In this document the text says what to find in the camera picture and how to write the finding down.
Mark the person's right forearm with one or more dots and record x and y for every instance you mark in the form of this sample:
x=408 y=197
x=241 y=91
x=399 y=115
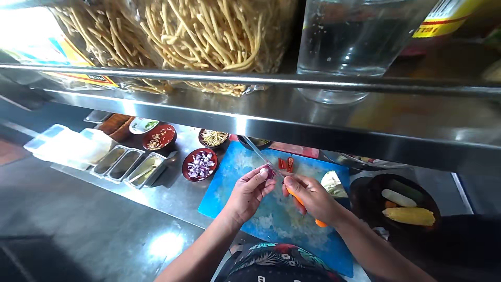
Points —
x=375 y=250

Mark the rectangular steel container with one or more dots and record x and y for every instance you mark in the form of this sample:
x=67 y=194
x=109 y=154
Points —
x=110 y=161
x=155 y=174
x=125 y=165

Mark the person's right fingers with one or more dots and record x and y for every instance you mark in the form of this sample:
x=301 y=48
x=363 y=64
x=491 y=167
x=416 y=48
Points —
x=299 y=206

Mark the bag of beige noodle sticks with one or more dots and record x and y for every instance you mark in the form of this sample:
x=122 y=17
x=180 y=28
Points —
x=111 y=37
x=207 y=37

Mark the round dark plate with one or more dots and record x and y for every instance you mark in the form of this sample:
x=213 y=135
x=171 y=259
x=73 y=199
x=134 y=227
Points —
x=375 y=209

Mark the pale white vegetable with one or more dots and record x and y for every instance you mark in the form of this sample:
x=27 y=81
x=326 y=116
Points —
x=398 y=197

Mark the small steel tray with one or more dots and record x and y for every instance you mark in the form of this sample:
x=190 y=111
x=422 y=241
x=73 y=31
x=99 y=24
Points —
x=97 y=116

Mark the orange carrot piece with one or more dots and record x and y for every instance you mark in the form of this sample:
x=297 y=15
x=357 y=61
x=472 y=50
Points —
x=390 y=204

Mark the person's left fingers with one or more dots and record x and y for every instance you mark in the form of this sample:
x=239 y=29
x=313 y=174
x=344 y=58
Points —
x=265 y=189

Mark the bottle with yellow label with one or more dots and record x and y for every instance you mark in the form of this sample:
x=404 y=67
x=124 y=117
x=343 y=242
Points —
x=440 y=29

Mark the red cutting board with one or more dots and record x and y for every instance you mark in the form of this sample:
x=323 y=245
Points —
x=295 y=150

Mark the purple shallot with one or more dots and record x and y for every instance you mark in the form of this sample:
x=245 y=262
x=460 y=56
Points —
x=269 y=172

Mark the chopped green herbs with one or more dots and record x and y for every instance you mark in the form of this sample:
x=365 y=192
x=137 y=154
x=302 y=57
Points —
x=150 y=124

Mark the red chili piece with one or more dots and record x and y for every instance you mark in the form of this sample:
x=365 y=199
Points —
x=281 y=163
x=290 y=165

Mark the steel shelf with rail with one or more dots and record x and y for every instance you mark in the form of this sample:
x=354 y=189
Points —
x=274 y=113

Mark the dark green vegetable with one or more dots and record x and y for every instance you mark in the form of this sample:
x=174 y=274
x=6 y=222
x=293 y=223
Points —
x=407 y=190

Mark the person's right thumb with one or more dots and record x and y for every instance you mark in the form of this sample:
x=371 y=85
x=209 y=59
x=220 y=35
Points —
x=296 y=188

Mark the pile of chopped shallots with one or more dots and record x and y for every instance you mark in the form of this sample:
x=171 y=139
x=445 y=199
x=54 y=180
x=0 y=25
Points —
x=201 y=165

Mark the blue cutting board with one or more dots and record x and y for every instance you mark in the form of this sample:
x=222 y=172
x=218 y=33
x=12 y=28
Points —
x=270 y=217

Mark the blue and yellow printed package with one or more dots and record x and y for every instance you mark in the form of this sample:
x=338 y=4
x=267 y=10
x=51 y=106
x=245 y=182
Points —
x=58 y=49

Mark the person's left hand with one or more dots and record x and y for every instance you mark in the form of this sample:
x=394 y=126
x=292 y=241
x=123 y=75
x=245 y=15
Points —
x=245 y=198

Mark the cabbage wedge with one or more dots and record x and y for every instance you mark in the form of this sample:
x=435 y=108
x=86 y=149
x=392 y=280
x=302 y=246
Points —
x=333 y=185

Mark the clear plastic water container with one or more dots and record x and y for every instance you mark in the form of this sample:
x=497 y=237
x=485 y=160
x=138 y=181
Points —
x=344 y=49

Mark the plate with clear wrap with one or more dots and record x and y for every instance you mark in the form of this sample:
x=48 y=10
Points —
x=362 y=159

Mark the small dark red bowl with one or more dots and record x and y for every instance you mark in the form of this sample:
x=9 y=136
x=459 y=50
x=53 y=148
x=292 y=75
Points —
x=201 y=142

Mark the pile of chopped garlic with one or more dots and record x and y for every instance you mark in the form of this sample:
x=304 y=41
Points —
x=157 y=140

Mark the person's left forearm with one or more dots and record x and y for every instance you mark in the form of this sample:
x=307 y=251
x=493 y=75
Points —
x=207 y=250

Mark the translucent white plastic container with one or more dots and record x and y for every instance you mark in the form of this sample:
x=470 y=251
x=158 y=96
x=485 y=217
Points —
x=72 y=146

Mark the red bowl with dark rim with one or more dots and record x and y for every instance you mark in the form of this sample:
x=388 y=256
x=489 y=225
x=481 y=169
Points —
x=185 y=165

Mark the person's body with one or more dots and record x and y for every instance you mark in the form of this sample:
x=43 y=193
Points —
x=281 y=266

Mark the yellow corn cob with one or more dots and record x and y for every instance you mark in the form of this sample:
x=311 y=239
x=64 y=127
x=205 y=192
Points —
x=409 y=216

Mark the person's right hand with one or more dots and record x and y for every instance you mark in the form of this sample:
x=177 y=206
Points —
x=319 y=198

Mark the person's left thumb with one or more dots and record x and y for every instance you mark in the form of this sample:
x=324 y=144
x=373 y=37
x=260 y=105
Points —
x=256 y=179

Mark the steel counter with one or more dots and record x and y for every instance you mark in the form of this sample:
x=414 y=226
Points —
x=172 y=196

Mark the white patterned bowl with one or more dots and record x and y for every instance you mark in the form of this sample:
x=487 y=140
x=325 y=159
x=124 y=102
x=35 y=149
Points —
x=137 y=125

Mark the red bowl of chopped garlic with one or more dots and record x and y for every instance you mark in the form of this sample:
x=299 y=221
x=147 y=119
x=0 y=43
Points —
x=169 y=135

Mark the black bowl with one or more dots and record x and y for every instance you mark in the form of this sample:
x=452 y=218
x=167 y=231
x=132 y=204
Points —
x=250 y=146

